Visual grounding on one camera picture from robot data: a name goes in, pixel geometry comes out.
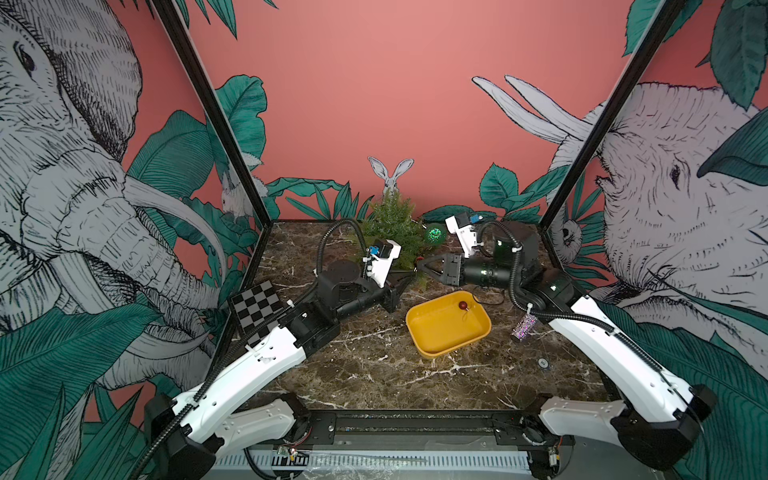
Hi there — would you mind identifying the green glitter ball ornament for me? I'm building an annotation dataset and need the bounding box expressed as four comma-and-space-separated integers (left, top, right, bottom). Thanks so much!
425, 223, 447, 246

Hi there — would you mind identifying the small green christmas tree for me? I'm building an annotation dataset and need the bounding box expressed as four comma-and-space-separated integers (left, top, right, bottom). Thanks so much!
361, 191, 426, 272

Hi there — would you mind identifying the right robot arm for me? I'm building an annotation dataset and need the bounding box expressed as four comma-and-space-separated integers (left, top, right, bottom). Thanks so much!
416, 221, 717, 471

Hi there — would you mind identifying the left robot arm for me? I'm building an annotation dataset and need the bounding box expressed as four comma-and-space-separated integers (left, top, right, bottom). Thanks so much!
129, 257, 415, 479

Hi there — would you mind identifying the yellow plastic tray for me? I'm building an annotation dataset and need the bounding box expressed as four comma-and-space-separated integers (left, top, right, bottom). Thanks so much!
406, 290, 492, 359

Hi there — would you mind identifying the purple glitter tag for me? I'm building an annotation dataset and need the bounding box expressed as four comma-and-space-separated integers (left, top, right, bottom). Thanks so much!
512, 313, 537, 341

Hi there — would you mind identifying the black white checkerboard card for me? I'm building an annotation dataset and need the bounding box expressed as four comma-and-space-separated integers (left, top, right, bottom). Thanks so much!
228, 280, 284, 334

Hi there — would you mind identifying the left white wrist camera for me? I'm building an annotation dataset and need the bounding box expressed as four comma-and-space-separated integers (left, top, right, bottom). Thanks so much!
364, 239, 402, 288

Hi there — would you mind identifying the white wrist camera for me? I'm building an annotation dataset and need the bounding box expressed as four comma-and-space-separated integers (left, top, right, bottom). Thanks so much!
364, 239, 402, 288
445, 212, 482, 258

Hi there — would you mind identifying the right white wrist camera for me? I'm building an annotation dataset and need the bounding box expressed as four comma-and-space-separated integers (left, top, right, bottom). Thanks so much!
445, 212, 482, 258

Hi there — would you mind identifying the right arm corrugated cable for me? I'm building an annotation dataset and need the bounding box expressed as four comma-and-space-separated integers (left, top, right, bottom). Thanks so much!
479, 220, 679, 385

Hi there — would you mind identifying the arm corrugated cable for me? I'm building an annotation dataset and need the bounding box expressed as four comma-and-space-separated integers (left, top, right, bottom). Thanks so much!
128, 218, 368, 480
479, 220, 679, 385

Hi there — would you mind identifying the black front frame rail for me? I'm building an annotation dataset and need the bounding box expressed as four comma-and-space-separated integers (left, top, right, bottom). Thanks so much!
309, 409, 532, 434

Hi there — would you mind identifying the white slotted cable duct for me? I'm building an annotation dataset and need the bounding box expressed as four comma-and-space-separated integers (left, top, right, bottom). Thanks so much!
215, 449, 531, 475

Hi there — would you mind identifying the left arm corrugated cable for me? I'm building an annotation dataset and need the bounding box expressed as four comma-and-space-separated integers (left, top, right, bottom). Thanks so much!
128, 218, 368, 480

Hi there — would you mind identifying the left black frame post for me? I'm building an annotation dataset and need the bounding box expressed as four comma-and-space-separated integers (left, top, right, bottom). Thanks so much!
151, 0, 273, 229

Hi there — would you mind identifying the black frame post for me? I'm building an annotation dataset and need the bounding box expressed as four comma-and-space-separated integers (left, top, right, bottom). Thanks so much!
151, 0, 273, 229
538, 0, 686, 230

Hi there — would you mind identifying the right black frame post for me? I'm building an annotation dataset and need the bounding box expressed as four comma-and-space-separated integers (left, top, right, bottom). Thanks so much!
538, 0, 686, 230

